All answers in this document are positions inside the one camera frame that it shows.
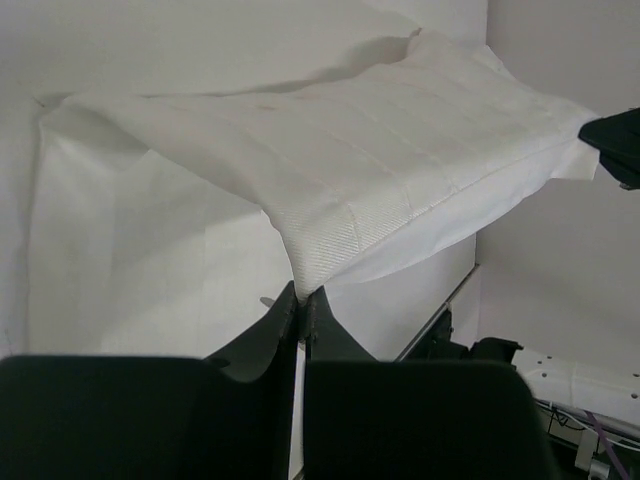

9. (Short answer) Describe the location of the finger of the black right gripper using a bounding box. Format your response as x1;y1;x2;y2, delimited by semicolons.
600;147;640;190
579;108;639;150

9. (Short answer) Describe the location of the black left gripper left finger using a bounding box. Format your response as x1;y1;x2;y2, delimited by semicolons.
1;285;297;479

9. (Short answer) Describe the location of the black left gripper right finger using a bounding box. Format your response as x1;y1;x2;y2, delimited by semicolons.
303;290;558;479

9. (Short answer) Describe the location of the white pleated skirt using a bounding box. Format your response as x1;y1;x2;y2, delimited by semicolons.
27;32;598;358

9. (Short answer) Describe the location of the aluminium table edge rail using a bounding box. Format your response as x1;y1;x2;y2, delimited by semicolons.
396;264;482;361

